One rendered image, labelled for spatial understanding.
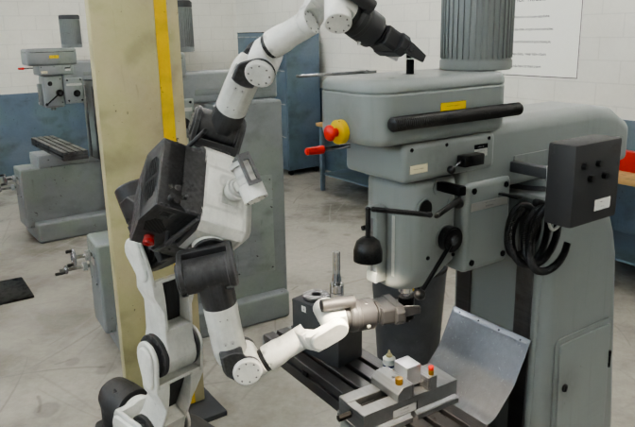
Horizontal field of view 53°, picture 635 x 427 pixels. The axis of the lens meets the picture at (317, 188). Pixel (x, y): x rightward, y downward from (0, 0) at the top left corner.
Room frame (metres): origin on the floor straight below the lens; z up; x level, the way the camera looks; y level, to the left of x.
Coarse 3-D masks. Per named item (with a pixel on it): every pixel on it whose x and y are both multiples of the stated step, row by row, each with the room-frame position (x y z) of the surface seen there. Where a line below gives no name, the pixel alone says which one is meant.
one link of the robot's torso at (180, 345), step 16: (128, 240) 1.85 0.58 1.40; (128, 256) 1.86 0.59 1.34; (144, 256) 1.82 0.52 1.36; (144, 272) 1.80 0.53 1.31; (144, 288) 1.83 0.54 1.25; (160, 288) 1.81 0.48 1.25; (176, 288) 1.90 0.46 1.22; (160, 304) 1.80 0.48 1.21; (176, 304) 1.90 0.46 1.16; (160, 320) 1.82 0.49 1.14; (176, 320) 1.88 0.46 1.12; (192, 320) 1.88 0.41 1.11; (144, 336) 1.87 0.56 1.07; (160, 336) 1.83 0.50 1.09; (176, 336) 1.83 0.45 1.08; (192, 336) 1.87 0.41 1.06; (160, 352) 1.81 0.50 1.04; (176, 352) 1.82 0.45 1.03; (192, 352) 1.86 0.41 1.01; (160, 368) 1.80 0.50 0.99; (176, 368) 1.83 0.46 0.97
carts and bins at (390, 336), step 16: (384, 288) 3.51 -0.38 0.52; (416, 288) 3.43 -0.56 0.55; (432, 288) 3.46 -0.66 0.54; (416, 304) 3.44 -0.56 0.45; (432, 304) 3.47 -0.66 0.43; (416, 320) 3.44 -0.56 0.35; (432, 320) 3.48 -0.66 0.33; (384, 336) 3.53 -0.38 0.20; (400, 336) 3.46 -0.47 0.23; (416, 336) 3.45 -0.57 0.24; (432, 336) 3.49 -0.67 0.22; (384, 352) 3.54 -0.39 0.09; (400, 352) 3.47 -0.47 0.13; (416, 352) 3.46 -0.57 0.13; (432, 352) 3.51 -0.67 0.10
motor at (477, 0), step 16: (448, 0) 1.80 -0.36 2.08; (464, 0) 1.76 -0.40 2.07; (480, 0) 1.74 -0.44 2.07; (496, 0) 1.74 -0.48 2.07; (512, 0) 1.78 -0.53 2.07; (448, 16) 1.79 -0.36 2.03; (464, 16) 1.76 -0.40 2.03; (480, 16) 1.74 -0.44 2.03; (496, 16) 1.75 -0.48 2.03; (512, 16) 1.78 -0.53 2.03; (448, 32) 1.80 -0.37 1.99; (464, 32) 1.76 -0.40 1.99; (480, 32) 1.74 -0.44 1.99; (496, 32) 1.75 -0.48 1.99; (512, 32) 1.79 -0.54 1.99; (448, 48) 1.80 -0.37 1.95; (464, 48) 1.76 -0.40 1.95; (480, 48) 1.74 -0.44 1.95; (496, 48) 1.75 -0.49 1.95; (512, 48) 1.81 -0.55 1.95; (448, 64) 1.79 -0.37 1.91; (464, 64) 1.75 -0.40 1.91; (480, 64) 1.74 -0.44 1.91; (496, 64) 1.74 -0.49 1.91
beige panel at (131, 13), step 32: (96, 0) 2.95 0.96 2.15; (128, 0) 3.03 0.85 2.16; (160, 0) 3.11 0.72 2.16; (96, 32) 2.95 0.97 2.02; (128, 32) 3.03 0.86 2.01; (160, 32) 3.11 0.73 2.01; (96, 64) 2.94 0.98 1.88; (128, 64) 3.02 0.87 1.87; (160, 64) 3.10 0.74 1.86; (96, 96) 2.94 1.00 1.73; (128, 96) 3.01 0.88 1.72; (160, 96) 3.10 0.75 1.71; (128, 128) 3.00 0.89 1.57; (160, 128) 3.09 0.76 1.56; (128, 160) 3.00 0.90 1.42; (128, 288) 2.96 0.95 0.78; (128, 320) 2.95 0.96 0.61; (128, 352) 2.94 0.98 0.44; (224, 416) 3.05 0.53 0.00
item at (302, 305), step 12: (300, 300) 2.04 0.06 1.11; (312, 300) 2.02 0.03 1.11; (300, 312) 2.03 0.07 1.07; (312, 312) 1.99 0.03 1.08; (312, 324) 1.99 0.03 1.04; (348, 336) 1.94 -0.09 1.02; (360, 336) 1.98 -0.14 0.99; (336, 348) 1.91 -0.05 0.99; (348, 348) 1.94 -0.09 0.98; (360, 348) 1.98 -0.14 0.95; (324, 360) 1.95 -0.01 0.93; (336, 360) 1.91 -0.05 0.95; (348, 360) 1.94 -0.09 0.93
